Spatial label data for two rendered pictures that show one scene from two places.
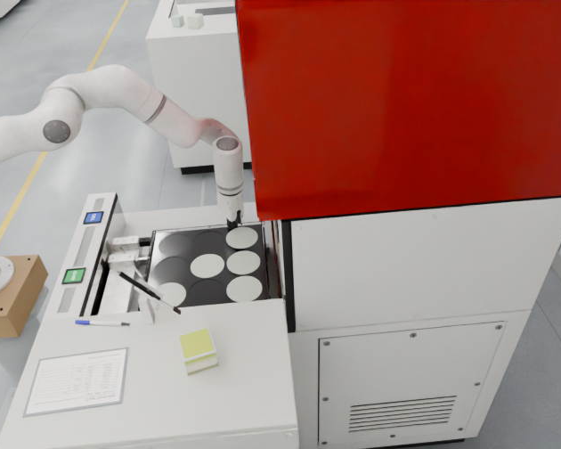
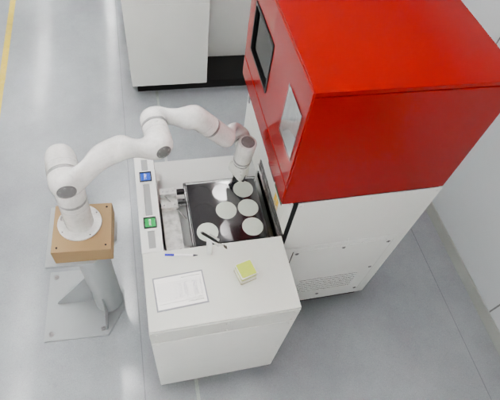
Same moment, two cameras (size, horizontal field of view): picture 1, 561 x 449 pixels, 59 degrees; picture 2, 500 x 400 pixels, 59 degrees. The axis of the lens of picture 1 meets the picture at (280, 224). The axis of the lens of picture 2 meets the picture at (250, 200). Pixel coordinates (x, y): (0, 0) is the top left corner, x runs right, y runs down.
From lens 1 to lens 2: 0.92 m
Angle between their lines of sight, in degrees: 19
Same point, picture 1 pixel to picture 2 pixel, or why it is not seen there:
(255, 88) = (301, 153)
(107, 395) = (200, 298)
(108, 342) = (188, 267)
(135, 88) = (206, 121)
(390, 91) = (367, 151)
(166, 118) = (220, 135)
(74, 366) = (175, 282)
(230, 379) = (263, 286)
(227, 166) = (247, 155)
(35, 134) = (151, 154)
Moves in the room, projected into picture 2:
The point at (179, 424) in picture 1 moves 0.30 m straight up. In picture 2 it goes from (243, 311) to (251, 280)
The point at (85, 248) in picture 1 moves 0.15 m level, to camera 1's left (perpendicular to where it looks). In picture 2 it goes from (148, 201) to (115, 203)
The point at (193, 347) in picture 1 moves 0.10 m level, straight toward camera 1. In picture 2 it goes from (245, 271) to (256, 292)
